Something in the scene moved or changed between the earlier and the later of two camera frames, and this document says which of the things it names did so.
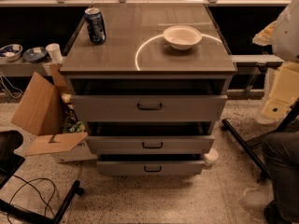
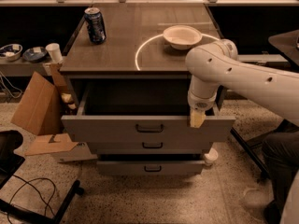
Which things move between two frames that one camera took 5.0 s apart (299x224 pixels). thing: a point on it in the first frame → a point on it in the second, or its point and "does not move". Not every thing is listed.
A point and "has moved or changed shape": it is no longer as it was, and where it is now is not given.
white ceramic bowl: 182,37 does not move
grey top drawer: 148,108 has moved or changed shape
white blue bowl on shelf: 10,51 does not move
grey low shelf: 21,67 does not move
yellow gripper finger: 285,91 → 196,118
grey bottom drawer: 149,168 does not move
